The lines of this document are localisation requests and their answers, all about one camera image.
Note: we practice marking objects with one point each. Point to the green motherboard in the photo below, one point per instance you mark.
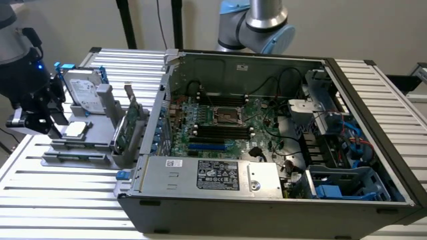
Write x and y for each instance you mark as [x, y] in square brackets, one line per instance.
[260, 135]

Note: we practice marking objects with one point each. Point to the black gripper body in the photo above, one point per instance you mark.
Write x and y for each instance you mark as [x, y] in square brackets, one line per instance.
[30, 80]

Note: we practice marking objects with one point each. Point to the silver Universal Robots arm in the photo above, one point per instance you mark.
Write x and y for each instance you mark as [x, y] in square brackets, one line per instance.
[267, 15]

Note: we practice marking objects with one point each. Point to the black open PC case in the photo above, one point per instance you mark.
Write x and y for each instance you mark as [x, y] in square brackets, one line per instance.
[267, 215]

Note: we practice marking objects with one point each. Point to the blue expansion slot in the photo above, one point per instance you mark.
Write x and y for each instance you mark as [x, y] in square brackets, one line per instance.
[207, 146]

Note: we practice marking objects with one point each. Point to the grey power supply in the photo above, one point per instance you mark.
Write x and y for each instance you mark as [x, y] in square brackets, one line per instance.
[187, 177]

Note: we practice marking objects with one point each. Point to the green graphics card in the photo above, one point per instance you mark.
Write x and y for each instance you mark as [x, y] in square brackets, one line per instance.
[127, 125]

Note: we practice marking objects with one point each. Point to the black RAM slot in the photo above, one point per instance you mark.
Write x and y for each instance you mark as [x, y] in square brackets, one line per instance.
[222, 137]
[222, 103]
[222, 94]
[222, 127]
[222, 130]
[222, 134]
[222, 97]
[222, 100]

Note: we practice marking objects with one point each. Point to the blue case latch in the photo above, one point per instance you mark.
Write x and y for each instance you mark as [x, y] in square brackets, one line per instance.
[123, 174]

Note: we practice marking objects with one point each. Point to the grey metal drive cage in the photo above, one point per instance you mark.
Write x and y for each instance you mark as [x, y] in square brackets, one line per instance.
[322, 100]

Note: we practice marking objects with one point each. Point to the grey parts rack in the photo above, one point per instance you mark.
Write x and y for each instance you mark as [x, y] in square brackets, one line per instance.
[96, 135]

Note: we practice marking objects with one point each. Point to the black expansion slot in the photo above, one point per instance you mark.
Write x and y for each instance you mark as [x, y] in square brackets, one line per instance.
[198, 152]

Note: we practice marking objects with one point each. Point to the blue disk caddy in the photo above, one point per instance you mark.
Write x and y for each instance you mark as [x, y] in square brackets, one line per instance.
[104, 75]

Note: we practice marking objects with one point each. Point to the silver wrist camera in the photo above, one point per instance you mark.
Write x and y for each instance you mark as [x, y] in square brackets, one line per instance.
[16, 122]

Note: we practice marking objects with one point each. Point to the blue plastic disk bay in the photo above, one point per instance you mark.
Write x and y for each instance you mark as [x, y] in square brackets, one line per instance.
[347, 182]

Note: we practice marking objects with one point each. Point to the green RAM stick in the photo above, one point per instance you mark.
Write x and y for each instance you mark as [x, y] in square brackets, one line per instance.
[78, 158]

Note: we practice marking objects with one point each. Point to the CPU socket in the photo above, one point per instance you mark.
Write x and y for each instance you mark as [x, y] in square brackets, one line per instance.
[226, 115]

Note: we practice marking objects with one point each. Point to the silver hard disk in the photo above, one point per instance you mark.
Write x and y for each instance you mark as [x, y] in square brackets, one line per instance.
[84, 92]

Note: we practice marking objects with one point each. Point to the silver CPU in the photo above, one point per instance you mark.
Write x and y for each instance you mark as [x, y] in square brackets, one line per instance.
[78, 130]

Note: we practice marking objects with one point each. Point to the aluminium side table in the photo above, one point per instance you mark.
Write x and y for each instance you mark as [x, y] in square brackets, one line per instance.
[416, 75]

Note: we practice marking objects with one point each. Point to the thick black stand pole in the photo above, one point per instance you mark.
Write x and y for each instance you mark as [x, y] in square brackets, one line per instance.
[127, 22]
[176, 22]

